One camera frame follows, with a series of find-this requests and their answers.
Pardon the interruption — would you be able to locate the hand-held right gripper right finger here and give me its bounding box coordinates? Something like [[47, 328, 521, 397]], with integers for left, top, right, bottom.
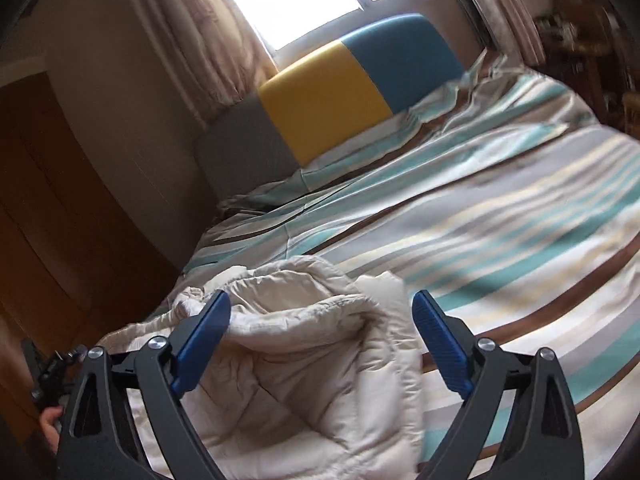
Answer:
[[411, 290, 586, 480]]

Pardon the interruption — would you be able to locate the wooden wardrobe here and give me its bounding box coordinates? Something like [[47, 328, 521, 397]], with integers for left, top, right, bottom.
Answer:
[[0, 72, 183, 480]]

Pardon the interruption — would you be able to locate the striped bed duvet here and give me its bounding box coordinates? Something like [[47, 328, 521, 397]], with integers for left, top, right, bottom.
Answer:
[[125, 50, 640, 480]]

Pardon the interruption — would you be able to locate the person's left hand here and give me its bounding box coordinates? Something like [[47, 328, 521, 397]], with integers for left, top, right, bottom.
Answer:
[[39, 406, 65, 450]]

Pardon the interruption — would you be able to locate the cluttered wooden shelf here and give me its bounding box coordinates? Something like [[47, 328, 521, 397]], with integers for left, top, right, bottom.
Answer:
[[532, 0, 640, 136]]

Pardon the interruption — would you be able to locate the beige patterned curtain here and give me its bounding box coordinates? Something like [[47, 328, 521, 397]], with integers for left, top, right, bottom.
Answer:
[[450, 0, 546, 68], [120, 0, 278, 131]]

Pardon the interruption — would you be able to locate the beige quilted down jacket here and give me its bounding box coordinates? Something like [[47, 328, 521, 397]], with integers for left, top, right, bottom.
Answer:
[[95, 255, 426, 480]]

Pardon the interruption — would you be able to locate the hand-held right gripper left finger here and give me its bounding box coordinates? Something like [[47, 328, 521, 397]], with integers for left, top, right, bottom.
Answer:
[[57, 290, 232, 480]]

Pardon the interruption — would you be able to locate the grey yellow blue headboard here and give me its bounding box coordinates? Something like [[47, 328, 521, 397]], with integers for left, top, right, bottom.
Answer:
[[192, 12, 466, 196]]

